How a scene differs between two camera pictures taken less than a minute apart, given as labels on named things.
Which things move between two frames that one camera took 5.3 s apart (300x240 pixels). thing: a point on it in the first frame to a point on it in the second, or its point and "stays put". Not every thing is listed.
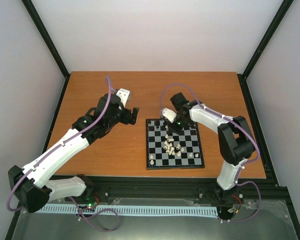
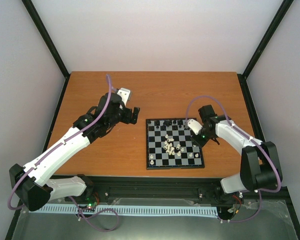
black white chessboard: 166,149 stays put
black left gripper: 127,120 stays put
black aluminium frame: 123,188 stays put
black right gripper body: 178,128 to 208,135
